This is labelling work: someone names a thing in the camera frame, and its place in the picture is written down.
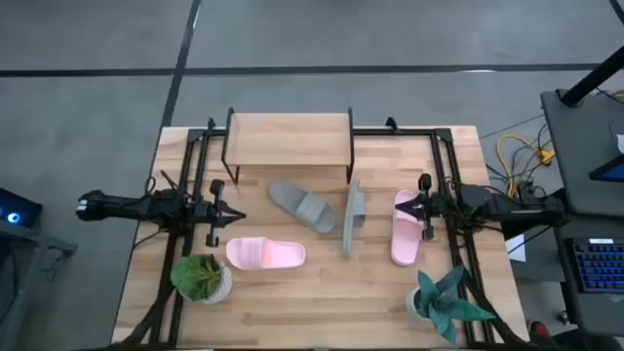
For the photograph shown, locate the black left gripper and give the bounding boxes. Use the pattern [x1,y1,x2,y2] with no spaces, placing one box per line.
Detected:
[193,178,248,248]

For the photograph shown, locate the black slanted pole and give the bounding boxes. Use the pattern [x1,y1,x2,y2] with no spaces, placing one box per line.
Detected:
[560,46,624,107]

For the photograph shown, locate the yellow cable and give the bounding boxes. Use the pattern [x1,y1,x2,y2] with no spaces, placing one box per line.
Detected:
[495,134,556,199]

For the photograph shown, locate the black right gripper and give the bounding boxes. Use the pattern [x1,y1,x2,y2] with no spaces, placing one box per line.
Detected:
[394,173,448,243]

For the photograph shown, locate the white paper sheet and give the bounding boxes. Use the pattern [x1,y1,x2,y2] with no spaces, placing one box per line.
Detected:
[505,233,527,263]

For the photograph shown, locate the wooden shelf with black frame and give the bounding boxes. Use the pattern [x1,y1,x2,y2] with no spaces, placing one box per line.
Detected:
[220,106,356,185]

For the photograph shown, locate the pink slide sandal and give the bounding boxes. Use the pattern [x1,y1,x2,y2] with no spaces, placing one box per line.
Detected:
[390,189,425,267]
[225,236,307,271]

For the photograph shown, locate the teal plant in white pot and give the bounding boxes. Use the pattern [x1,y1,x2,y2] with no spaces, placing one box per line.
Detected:
[406,265,496,347]

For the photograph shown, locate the grey metal stand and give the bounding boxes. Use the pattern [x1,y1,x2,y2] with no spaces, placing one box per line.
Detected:
[0,226,79,351]

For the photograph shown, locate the grey slide sandal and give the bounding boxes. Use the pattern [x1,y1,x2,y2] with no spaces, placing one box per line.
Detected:
[268,180,337,235]
[341,177,367,258]

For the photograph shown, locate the green plant in patterned pot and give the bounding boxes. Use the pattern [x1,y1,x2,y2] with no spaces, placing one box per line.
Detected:
[170,253,234,306]

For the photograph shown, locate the black computer with blue light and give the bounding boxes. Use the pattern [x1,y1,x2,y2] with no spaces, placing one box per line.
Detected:
[0,187,44,229]

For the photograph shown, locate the grey workstation cart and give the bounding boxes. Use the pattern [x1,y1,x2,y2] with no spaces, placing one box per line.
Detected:
[539,89,624,340]

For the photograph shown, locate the tablet with blue screen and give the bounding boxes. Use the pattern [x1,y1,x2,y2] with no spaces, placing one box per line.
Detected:
[588,154,624,183]

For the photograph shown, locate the black aluminium table frame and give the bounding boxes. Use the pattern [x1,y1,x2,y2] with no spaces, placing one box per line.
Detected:
[111,116,537,351]

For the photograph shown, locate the backlit computer keyboard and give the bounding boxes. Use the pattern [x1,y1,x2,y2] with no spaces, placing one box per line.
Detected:
[570,237,624,294]

